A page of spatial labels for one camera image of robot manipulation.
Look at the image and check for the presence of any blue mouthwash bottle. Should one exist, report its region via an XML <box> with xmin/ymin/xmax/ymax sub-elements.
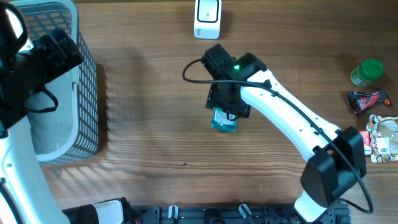
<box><xmin>211</xmin><ymin>108</ymin><xmax>236</xmax><ymax>132</ymax></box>

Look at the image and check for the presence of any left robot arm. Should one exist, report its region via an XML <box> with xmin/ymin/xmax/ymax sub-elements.
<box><xmin>1</xmin><ymin>2</ymin><xmax>141</xmax><ymax>223</ymax></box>

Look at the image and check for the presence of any grey plastic mesh basket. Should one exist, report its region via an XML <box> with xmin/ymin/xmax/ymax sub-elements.
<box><xmin>13</xmin><ymin>0</ymin><xmax>99</xmax><ymax>166</ymax></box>

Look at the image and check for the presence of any white barcode scanner box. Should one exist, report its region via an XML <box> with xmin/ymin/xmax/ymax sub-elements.
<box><xmin>193</xmin><ymin>0</ymin><xmax>222</xmax><ymax>39</ymax></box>

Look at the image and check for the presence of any red black small packet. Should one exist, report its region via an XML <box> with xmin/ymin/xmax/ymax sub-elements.
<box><xmin>347</xmin><ymin>90</ymin><xmax>391</xmax><ymax>116</ymax></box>

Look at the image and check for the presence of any green lid spice jar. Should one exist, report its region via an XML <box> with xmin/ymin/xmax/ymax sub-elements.
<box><xmin>350</xmin><ymin>58</ymin><xmax>384</xmax><ymax>87</ymax></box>

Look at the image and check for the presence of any white brown snack pouch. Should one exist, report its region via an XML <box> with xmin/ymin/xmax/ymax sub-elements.
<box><xmin>366</xmin><ymin>114</ymin><xmax>397</xmax><ymax>163</ymax></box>

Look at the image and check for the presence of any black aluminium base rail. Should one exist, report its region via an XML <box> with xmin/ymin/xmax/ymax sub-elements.
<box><xmin>124</xmin><ymin>203</ymin><xmax>352</xmax><ymax>224</ymax></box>

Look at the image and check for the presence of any red white small box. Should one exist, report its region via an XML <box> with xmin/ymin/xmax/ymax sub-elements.
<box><xmin>360</xmin><ymin>131</ymin><xmax>372</xmax><ymax>155</ymax></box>

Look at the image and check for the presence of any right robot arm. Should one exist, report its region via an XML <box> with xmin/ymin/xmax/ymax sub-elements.
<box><xmin>200</xmin><ymin>44</ymin><xmax>366</xmax><ymax>222</ymax></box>

